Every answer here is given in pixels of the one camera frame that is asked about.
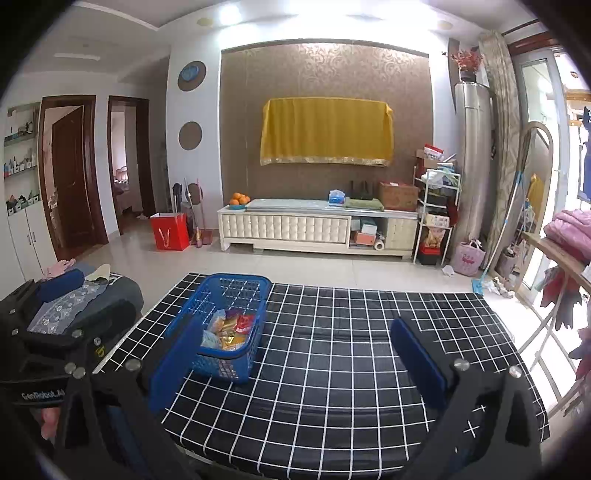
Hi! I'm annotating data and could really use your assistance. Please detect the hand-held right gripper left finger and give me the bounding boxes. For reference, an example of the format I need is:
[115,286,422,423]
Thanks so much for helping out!
[51,314,206,480]

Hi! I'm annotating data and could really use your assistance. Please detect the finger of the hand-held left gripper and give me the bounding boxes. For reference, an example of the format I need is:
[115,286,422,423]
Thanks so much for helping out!
[0,268,86,333]
[21,299,138,370]

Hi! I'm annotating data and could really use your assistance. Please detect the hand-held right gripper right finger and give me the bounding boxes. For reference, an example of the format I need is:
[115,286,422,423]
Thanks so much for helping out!
[389,316,548,480]

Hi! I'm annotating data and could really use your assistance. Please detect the pile of mixed packets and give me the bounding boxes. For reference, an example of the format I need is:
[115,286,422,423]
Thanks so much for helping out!
[201,309,259,352]

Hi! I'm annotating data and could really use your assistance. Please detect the blue plastic basket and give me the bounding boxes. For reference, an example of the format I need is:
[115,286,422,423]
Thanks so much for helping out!
[161,273,273,385]

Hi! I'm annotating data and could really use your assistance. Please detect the person's left hand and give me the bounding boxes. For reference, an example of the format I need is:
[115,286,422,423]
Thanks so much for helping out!
[32,404,61,444]

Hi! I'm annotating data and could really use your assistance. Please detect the pink cloth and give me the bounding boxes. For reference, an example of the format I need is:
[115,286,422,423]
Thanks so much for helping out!
[45,259,77,278]

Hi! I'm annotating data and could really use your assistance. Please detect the grey cloth covered chair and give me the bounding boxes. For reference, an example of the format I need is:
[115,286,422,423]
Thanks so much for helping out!
[28,263,145,335]

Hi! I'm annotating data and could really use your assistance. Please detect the white cupboard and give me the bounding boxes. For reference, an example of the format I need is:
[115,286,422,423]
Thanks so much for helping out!
[4,104,47,278]

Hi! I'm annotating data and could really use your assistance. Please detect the black white-grid tablecloth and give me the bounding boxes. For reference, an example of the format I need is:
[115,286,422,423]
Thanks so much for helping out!
[92,272,551,469]

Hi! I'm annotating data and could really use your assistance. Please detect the brown wooden door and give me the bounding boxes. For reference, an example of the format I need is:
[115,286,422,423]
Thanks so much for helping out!
[50,106,98,250]

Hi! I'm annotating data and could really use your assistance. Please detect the red gift bag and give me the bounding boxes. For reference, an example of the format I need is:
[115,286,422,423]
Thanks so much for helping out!
[150,212,191,251]

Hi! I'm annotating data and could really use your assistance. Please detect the pink tote bag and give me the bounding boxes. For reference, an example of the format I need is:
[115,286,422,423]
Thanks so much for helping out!
[450,237,486,277]

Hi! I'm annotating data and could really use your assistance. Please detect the white metal shelf rack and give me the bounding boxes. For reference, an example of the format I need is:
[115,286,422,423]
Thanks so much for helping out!
[413,168,462,266]

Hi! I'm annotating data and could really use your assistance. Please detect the red hanging clothes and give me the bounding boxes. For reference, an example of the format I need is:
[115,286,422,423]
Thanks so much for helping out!
[540,268,583,330]

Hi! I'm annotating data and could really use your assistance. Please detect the brown cardboard box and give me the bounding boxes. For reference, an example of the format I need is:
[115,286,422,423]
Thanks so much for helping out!
[379,181,420,212]

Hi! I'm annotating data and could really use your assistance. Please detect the green folded cloth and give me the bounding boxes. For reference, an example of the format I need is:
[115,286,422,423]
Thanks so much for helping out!
[344,197,385,212]

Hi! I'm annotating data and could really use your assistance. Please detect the white tufted TV cabinet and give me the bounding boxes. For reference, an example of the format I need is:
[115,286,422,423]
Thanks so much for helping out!
[217,198,421,259]

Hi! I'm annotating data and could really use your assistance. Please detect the wooden side table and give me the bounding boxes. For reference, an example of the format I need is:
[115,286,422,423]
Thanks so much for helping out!
[522,231,591,296]

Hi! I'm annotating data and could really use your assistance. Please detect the pink padded jacket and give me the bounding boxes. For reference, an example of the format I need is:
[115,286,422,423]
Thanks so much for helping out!
[542,209,591,261]

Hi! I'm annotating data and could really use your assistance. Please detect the silver standing air conditioner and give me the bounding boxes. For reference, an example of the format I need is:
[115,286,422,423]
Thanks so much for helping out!
[455,82,497,273]

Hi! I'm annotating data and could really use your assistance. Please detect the arched floor mirror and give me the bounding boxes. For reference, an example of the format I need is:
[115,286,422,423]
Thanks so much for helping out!
[496,121,555,291]

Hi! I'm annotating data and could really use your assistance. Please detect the yellow cloth cover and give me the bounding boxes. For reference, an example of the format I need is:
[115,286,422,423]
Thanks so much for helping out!
[259,97,394,168]

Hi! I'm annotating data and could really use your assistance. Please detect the patterned beige curtain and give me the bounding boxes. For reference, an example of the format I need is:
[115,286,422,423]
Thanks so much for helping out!
[478,30,525,259]

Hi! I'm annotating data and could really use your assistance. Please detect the red flower vase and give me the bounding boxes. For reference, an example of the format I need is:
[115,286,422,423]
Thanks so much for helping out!
[450,48,485,84]

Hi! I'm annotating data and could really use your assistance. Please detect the blue handled mop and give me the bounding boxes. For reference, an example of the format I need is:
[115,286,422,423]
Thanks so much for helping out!
[471,172,525,295]

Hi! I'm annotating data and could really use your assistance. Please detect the brown door frame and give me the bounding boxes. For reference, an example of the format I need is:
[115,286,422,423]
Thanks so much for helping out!
[107,95,157,236]

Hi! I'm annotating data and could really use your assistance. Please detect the round wall plaque blue plate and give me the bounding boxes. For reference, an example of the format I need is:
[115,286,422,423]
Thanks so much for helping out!
[178,61,207,92]

